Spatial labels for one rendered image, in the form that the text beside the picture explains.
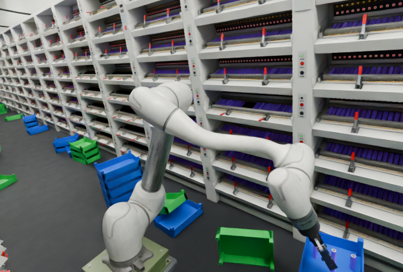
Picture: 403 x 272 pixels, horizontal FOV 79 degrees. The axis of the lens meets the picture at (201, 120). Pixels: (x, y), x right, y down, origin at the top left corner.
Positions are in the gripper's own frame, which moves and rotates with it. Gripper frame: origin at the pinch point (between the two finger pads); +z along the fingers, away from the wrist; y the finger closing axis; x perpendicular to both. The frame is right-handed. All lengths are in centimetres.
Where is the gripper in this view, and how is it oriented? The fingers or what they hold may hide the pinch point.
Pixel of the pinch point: (328, 259)
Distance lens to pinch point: 112.1
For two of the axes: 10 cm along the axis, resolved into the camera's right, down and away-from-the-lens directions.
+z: 5.3, 8.0, 2.7
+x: 8.5, -5.0, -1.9
